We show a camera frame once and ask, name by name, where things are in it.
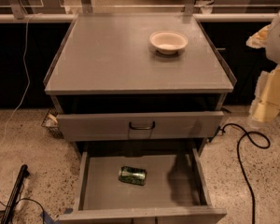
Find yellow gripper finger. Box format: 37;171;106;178
246;25;270;49
249;64;280;123

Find green soda can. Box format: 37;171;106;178
119;166;147;186

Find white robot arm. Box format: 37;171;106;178
246;11;280;123

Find grey top drawer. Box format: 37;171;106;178
57;111;223;142

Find open grey middle drawer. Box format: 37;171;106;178
60;150;227;224

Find grey drawer cabinet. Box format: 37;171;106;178
45;13;236;150

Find white bowl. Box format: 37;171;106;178
149;31;188;55

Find glass railing barrier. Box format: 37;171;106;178
0;0;280;23

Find blue tape piece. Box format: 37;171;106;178
40;208;73;224

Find black bar on floor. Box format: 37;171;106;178
0;164;29;224

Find black floor cable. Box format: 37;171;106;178
217;122;272;224

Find black drawer handle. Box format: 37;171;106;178
129;121;156;131

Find wire basket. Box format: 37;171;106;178
41;109;63;139

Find white hanging cable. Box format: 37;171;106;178
0;13;41;151

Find thin black cable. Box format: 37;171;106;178
0;189;47;224

